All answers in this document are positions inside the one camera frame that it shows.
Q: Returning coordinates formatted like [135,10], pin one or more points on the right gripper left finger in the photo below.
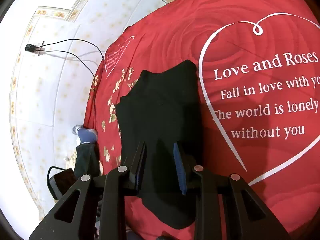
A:
[95,205]

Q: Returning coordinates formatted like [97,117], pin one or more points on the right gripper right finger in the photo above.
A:
[226,207]

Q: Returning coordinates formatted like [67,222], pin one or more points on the black pants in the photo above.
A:
[163,110]

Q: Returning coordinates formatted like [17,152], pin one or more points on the person's dark trouser leg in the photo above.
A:
[87,160]

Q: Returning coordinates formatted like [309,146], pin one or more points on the blue socked foot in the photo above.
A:
[86,136]

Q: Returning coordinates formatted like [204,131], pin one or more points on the red rose bedspread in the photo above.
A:
[258,77]

